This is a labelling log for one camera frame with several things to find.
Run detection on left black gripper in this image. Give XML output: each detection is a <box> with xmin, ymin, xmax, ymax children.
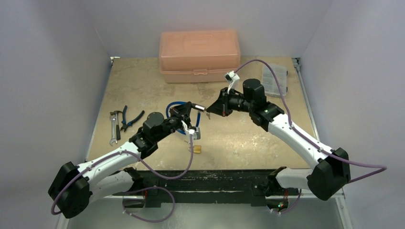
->
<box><xmin>154</xmin><ymin>103</ymin><xmax>192</xmax><ymax>143</ymax></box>

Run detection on blue cable lock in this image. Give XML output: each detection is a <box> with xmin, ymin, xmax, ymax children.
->
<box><xmin>166</xmin><ymin>101</ymin><xmax>206</xmax><ymax>127</ymax></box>

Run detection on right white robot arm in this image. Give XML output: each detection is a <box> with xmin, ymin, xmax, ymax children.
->
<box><xmin>207</xmin><ymin>79</ymin><xmax>351</xmax><ymax>201</ymax></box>

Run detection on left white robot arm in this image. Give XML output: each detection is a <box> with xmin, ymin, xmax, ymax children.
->
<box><xmin>48</xmin><ymin>102</ymin><xmax>199</xmax><ymax>219</ymax></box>

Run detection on brass padlock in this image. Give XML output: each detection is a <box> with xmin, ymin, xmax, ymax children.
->
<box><xmin>193</xmin><ymin>145</ymin><xmax>202</xmax><ymax>154</ymax></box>

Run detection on pink plastic toolbox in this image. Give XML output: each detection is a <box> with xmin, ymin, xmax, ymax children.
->
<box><xmin>159</xmin><ymin>30</ymin><xmax>241</xmax><ymax>83</ymax></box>

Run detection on clear plastic organizer box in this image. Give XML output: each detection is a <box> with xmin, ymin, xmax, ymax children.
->
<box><xmin>261</xmin><ymin>64</ymin><xmax>288</xmax><ymax>97</ymax></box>

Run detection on silver wrench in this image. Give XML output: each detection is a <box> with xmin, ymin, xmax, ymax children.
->
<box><xmin>109</xmin><ymin>114</ymin><xmax>117</xmax><ymax>146</ymax></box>

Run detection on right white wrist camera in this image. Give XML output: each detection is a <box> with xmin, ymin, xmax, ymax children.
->
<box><xmin>224</xmin><ymin>71</ymin><xmax>240</xmax><ymax>94</ymax></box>

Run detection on blue handled pliers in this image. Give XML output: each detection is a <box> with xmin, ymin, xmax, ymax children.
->
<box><xmin>119</xmin><ymin>105</ymin><xmax>146</xmax><ymax>133</ymax></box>

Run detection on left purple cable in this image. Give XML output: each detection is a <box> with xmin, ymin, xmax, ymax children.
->
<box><xmin>50</xmin><ymin>135</ymin><xmax>194</xmax><ymax>216</ymax></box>

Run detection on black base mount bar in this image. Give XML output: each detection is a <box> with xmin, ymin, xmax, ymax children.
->
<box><xmin>113</xmin><ymin>169</ymin><xmax>298</xmax><ymax>208</ymax></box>

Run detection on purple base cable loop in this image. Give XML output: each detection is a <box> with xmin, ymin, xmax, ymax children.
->
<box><xmin>122</xmin><ymin>186</ymin><xmax>176</xmax><ymax>223</ymax></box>

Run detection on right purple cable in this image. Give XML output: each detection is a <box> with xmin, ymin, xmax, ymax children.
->
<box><xmin>234</xmin><ymin>59</ymin><xmax>387</xmax><ymax>184</ymax></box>

